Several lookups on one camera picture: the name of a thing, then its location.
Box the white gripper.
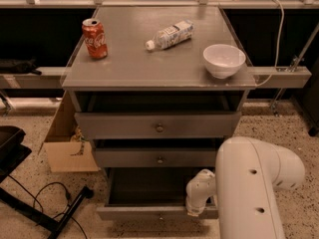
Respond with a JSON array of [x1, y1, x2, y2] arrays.
[[185, 169, 216, 217]]

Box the grey bottom drawer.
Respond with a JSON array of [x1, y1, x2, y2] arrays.
[[97, 167, 218, 220]]

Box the grey drawer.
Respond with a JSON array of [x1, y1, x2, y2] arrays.
[[93, 148, 217, 167], [75, 112, 241, 139], [97, 167, 218, 220]]

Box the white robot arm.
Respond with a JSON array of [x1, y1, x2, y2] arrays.
[[185, 136, 305, 239]]

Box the grey middle drawer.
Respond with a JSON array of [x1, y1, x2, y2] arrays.
[[93, 148, 217, 167]]

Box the grey drawer cabinet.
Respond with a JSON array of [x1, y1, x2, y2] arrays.
[[59, 5, 258, 191]]

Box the grey top drawer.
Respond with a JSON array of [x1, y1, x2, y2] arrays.
[[75, 112, 241, 139]]

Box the white bowl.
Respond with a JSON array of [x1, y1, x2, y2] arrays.
[[202, 44, 246, 79]]

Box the cardboard box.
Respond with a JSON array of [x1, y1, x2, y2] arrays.
[[43, 93, 99, 172]]

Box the clear plastic water bottle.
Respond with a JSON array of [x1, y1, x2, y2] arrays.
[[145, 20, 194, 51]]

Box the black stand base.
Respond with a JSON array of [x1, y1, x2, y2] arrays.
[[0, 186, 94, 239]]

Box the red cola can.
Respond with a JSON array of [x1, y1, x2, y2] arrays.
[[82, 18, 108, 59]]

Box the black bag on shelf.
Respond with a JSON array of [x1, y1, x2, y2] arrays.
[[0, 59, 42, 75]]

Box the black floor cable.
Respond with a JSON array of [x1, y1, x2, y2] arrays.
[[7, 174, 88, 239]]

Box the white cable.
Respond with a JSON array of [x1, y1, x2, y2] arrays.
[[255, 0, 286, 88]]

